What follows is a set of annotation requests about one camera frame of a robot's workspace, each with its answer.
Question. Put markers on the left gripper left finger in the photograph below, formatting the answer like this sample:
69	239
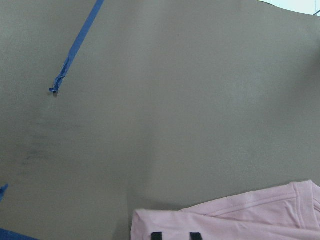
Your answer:
156	236

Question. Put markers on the pink snoopy t-shirt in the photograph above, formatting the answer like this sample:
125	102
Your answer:
287	212

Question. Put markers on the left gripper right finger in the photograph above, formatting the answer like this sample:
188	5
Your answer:
195	236

